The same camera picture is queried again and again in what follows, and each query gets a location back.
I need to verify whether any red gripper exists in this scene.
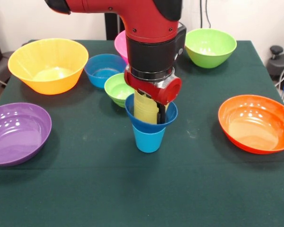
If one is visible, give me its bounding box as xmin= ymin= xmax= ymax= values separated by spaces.
xmin=124 ymin=65 xmax=183 ymax=125

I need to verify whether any translucent yellow plastic cup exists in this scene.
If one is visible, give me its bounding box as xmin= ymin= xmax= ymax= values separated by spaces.
xmin=133 ymin=90 xmax=160 ymax=125

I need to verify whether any large yellow plastic bowl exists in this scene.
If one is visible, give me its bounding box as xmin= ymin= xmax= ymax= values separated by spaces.
xmin=8 ymin=38 xmax=89 ymax=96

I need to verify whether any light blue plastic cup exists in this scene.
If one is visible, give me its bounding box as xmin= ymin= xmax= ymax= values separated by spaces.
xmin=132 ymin=124 xmax=166 ymax=153

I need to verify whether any black knob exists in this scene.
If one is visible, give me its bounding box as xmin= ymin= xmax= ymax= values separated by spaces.
xmin=269 ymin=45 xmax=284 ymax=60

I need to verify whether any black round base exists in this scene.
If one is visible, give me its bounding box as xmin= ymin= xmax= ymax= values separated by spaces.
xmin=267 ymin=52 xmax=284 ymax=83

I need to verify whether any shallow orange plastic bowl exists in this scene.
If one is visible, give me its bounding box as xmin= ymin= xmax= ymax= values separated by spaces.
xmin=218 ymin=95 xmax=284 ymax=155

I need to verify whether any small dark blue bowl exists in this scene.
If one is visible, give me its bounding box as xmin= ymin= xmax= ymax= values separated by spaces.
xmin=124 ymin=93 xmax=178 ymax=134

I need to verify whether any black wall cable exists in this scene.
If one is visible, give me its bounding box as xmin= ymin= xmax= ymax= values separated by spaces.
xmin=196 ymin=0 xmax=205 ymax=30
xmin=204 ymin=0 xmax=212 ymax=30

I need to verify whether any large pink plastic bowl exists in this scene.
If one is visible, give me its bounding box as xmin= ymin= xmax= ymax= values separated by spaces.
xmin=114 ymin=30 xmax=130 ymax=64

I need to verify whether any large green plastic bowl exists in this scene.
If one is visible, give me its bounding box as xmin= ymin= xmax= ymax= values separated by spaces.
xmin=185 ymin=28 xmax=238 ymax=69

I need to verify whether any shallow purple plastic bowl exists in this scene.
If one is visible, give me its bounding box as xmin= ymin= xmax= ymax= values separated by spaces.
xmin=0 ymin=102 xmax=52 ymax=167

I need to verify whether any translucent light blue bowl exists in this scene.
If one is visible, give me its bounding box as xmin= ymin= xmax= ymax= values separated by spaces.
xmin=84 ymin=53 xmax=128 ymax=88

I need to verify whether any dark green tablecloth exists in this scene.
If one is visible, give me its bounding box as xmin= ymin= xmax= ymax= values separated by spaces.
xmin=0 ymin=39 xmax=284 ymax=227

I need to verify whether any small green plastic bowl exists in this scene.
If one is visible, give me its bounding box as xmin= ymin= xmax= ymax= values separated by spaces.
xmin=104 ymin=72 xmax=135 ymax=108

